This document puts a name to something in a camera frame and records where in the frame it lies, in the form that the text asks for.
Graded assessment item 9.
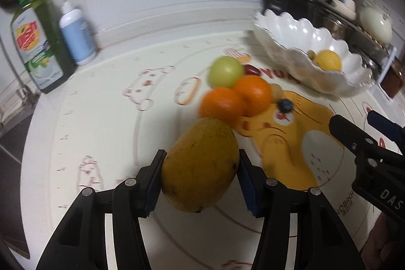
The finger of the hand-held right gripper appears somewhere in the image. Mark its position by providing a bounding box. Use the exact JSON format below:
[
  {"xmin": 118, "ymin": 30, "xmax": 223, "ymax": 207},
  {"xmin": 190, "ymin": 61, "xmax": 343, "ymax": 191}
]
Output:
[
  {"xmin": 367, "ymin": 110, "xmax": 405, "ymax": 157},
  {"xmin": 329, "ymin": 114, "xmax": 380, "ymax": 160}
]

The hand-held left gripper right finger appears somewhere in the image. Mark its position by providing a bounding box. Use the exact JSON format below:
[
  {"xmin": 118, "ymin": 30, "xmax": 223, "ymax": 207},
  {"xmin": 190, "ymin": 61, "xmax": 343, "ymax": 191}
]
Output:
[{"xmin": 237, "ymin": 149, "xmax": 368, "ymax": 270}]

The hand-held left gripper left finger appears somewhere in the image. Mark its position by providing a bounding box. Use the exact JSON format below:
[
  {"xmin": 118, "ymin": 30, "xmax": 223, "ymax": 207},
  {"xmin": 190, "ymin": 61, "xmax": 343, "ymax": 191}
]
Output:
[{"xmin": 35, "ymin": 149, "xmax": 167, "ymax": 270}]

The yellow mango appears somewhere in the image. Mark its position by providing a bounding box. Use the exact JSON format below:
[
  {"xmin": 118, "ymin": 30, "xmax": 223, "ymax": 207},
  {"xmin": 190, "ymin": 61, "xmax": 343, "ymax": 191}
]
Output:
[{"xmin": 161, "ymin": 117, "xmax": 240, "ymax": 214}]

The blueberry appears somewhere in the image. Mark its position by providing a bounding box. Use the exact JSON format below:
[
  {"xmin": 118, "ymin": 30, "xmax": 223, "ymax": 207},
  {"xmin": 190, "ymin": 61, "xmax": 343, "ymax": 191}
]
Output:
[{"xmin": 278, "ymin": 98, "xmax": 293, "ymax": 113}]

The orange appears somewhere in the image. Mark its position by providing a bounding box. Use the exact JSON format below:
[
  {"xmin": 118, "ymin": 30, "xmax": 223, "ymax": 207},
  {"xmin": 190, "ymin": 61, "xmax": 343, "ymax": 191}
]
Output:
[
  {"xmin": 233, "ymin": 74, "xmax": 273, "ymax": 117},
  {"xmin": 198, "ymin": 87, "xmax": 247, "ymax": 128}
]

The dark red date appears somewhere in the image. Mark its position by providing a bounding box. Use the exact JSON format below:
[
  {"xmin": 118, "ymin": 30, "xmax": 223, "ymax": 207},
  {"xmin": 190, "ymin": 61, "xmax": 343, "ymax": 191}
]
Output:
[{"xmin": 243, "ymin": 64, "xmax": 261, "ymax": 77}]

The white scalloped bowl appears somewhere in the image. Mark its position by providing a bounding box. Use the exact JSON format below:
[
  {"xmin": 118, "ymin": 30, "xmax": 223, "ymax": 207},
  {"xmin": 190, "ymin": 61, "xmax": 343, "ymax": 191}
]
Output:
[{"xmin": 252, "ymin": 9, "xmax": 374, "ymax": 97}]

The green apple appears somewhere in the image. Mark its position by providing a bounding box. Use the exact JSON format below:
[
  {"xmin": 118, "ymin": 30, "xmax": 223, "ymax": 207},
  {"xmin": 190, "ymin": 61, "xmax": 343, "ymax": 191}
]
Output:
[{"xmin": 208, "ymin": 56, "xmax": 245, "ymax": 89}]

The person's right hand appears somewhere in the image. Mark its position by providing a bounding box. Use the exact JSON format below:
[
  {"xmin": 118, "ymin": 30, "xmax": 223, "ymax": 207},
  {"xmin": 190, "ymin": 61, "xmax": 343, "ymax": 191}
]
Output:
[{"xmin": 362, "ymin": 215, "xmax": 405, "ymax": 270}]

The yellow lemon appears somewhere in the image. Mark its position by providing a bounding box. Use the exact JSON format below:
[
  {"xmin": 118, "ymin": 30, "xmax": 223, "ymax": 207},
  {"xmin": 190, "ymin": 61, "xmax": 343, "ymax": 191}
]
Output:
[{"xmin": 315, "ymin": 49, "xmax": 343, "ymax": 71}]

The cream bear print mat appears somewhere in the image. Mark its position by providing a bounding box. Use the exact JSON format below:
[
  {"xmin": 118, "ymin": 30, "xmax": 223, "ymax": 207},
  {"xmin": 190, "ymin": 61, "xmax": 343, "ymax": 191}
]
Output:
[{"xmin": 19, "ymin": 30, "xmax": 405, "ymax": 270}]

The metal shelf rack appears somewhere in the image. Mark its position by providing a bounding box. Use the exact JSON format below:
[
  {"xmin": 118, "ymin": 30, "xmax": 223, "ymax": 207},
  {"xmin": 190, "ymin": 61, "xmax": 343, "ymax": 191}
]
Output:
[{"xmin": 308, "ymin": 0, "xmax": 397, "ymax": 74}]

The white ceramic jar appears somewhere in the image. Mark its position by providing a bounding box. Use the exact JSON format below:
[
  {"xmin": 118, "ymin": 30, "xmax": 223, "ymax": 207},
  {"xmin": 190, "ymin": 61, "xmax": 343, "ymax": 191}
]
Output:
[{"xmin": 361, "ymin": 4, "xmax": 393, "ymax": 43}]

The metal sink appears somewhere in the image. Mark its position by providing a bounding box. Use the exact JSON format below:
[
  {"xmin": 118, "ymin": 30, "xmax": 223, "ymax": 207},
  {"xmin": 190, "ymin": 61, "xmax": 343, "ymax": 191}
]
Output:
[{"xmin": 0, "ymin": 118, "xmax": 32, "ymax": 267}]

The metal faucet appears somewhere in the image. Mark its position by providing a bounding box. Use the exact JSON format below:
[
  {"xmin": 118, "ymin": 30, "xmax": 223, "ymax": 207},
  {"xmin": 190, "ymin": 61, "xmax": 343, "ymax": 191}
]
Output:
[{"xmin": 0, "ymin": 39, "xmax": 42, "ymax": 106}]

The blue white pump bottle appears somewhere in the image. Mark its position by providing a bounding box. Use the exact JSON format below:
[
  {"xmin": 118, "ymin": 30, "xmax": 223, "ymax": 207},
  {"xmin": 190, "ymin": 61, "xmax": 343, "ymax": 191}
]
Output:
[{"xmin": 52, "ymin": 0, "xmax": 97, "ymax": 66}]

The green dish soap bottle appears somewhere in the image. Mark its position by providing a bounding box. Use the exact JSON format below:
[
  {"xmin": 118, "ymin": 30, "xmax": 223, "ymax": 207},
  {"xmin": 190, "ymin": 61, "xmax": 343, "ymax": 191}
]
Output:
[{"xmin": 9, "ymin": 0, "xmax": 76, "ymax": 94}]

